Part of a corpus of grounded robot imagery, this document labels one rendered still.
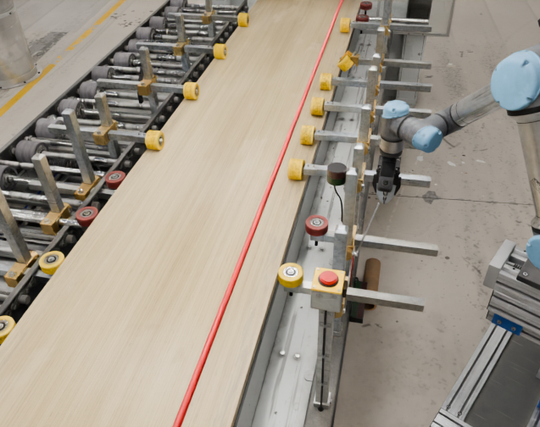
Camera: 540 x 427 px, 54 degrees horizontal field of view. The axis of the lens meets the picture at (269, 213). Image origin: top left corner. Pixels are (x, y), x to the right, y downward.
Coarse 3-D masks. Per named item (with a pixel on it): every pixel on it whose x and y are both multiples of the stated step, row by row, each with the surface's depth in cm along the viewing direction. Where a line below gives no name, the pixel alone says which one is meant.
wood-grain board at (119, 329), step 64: (320, 0) 359; (256, 64) 284; (320, 64) 281; (192, 128) 236; (256, 128) 234; (320, 128) 232; (128, 192) 201; (192, 192) 200; (256, 192) 198; (128, 256) 174; (192, 256) 173; (256, 256) 172; (64, 320) 155; (128, 320) 154; (192, 320) 153; (256, 320) 152; (0, 384) 139; (64, 384) 138; (128, 384) 138
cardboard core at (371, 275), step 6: (372, 258) 284; (366, 264) 283; (372, 264) 281; (378, 264) 282; (366, 270) 279; (372, 270) 277; (378, 270) 279; (366, 276) 275; (372, 276) 274; (378, 276) 277; (372, 282) 271; (378, 282) 275; (372, 288) 268; (366, 306) 268; (372, 306) 267
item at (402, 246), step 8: (328, 232) 186; (312, 240) 187; (320, 240) 186; (328, 240) 185; (360, 240) 182; (368, 240) 182; (376, 240) 182; (384, 240) 182; (392, 240) 181; (400, 240) 181; (376, 248) 183; (384, 248) 182; (392, 248) 181; (400, 248) 180; (408, 248) 179; (416, 248) 178; (424, 248) 178; (432, 248) 178
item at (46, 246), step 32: (224, 32) 343; (96, 64) 307; (192, 64) 302; (64, 96) 279; (32, 128) 257; (160, 128) 268; (32, 192) 253; (96, 192) 212; (32, 224) 235; (0, 256) 220; (64, 256) 198; (32, 288) 182
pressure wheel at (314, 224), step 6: (312, 216) 185; (318, 216) 185; (306, 222) 183; (312, 222) 184; (318, 222) 183; (324, 222) 183; (306, 228) 183; (312, 228) 181; (318, 228) 181; (324, 228) 181; (312, 234) 182; (318, 234) 182; (324, 234) 183
